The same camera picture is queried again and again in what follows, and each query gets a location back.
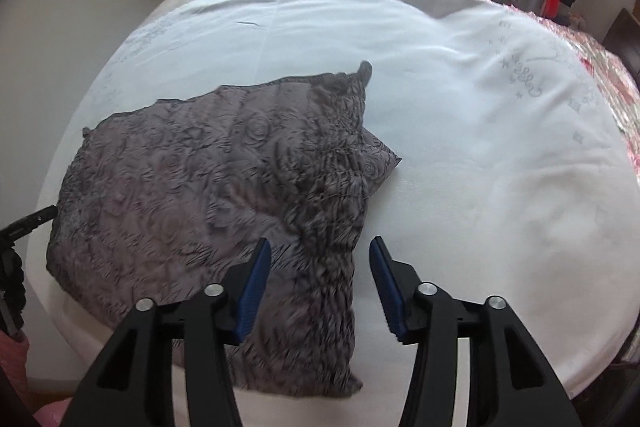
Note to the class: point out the grey rose-print quilted garment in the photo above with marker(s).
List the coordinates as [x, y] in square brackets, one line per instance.
[200, 187]

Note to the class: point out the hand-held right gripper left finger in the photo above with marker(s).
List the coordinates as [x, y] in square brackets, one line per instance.
[252, 292]

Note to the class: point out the dark wooden furniture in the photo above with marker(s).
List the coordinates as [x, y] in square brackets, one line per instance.
[625, 42]

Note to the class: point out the bed with white sheet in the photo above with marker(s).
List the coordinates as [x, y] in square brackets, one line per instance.
[475, 157]

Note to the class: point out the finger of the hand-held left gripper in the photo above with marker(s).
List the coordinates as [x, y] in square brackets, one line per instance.
[27, 223]

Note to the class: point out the pink cloth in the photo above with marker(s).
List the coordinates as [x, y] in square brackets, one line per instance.
[20, 367]

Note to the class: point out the pink floral blanket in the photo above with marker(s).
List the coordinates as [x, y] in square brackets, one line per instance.
[607, 72]

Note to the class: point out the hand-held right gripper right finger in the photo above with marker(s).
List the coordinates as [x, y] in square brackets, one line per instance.
[386, 287]

